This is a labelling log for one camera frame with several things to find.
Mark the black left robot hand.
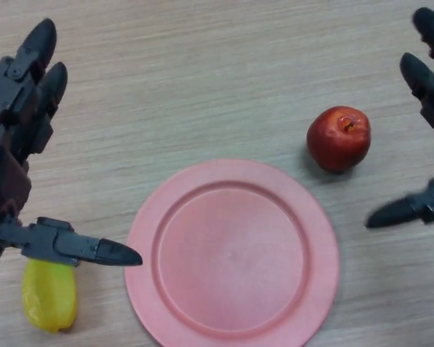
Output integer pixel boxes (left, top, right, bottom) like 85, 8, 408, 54
0, 18, 143, 290

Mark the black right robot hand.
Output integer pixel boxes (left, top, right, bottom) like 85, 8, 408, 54
365, 7, 434, 228

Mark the red apple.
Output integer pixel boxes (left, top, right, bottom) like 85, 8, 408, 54
306, 106, 372, 174

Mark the pink round plate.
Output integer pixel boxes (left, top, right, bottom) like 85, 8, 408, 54
124, 158, 341, 347

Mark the yellow starfruit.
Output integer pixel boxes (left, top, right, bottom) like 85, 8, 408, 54
21, 258, 77, 334

